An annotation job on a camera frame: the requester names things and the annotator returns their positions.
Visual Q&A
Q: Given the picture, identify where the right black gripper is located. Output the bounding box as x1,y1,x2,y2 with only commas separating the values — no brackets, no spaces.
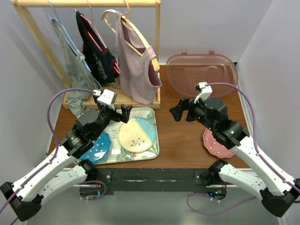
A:
169,94,216,131

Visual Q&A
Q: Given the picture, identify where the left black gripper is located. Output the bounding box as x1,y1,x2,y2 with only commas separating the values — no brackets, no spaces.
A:
92,103,132,140

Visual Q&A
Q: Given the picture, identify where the pink tank top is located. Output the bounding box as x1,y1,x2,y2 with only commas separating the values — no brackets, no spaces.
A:
114,11,162,105

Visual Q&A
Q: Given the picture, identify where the cream plastic hanger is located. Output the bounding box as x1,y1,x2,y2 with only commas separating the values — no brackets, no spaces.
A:
112,0,161,71

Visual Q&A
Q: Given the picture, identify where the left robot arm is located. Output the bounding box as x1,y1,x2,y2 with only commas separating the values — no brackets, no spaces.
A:
0,104,133,222

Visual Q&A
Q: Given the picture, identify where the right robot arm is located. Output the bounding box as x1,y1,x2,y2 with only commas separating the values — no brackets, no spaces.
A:
169,98,300,218

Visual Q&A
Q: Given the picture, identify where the pink plastic hanger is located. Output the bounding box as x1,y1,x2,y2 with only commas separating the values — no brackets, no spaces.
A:
81,0,120,74

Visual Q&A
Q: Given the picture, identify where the navy maroon tank top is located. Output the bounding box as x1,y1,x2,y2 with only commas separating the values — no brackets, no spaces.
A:
75,11,119,86

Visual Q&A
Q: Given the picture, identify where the grey tank top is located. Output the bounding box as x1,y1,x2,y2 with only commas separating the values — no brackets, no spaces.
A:
49,18,101,117

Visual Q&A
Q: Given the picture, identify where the light blue hanger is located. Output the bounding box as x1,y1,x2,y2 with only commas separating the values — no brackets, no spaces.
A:
46,0,91,72

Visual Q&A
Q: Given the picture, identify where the cream and blue plate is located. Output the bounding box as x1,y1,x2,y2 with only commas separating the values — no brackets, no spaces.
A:
118,117,157,153

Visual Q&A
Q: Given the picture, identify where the pink transparent plastic bin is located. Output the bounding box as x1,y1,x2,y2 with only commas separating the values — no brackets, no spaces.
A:
166,51,238,98

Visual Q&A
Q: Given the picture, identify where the blue dotted plate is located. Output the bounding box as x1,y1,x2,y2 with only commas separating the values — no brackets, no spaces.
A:
79,132,112,164

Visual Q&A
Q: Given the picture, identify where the pink dotted plate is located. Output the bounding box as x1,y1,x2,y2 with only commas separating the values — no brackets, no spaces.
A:
202,128,235,159

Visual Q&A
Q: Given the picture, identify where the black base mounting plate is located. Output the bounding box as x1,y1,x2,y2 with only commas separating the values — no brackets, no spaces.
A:
79,167,236,200

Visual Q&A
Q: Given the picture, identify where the wooden clothes rack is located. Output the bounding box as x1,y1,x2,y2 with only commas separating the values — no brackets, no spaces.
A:
12,0,162,108

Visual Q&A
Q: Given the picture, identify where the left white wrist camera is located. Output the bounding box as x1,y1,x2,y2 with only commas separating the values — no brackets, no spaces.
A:
93,89,117,105

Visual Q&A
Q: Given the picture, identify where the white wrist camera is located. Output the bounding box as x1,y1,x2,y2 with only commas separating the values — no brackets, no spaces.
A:
93,89,117,105
194,82,212,104

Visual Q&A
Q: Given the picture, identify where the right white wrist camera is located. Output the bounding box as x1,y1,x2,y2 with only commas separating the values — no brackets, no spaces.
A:
194,82,212,104

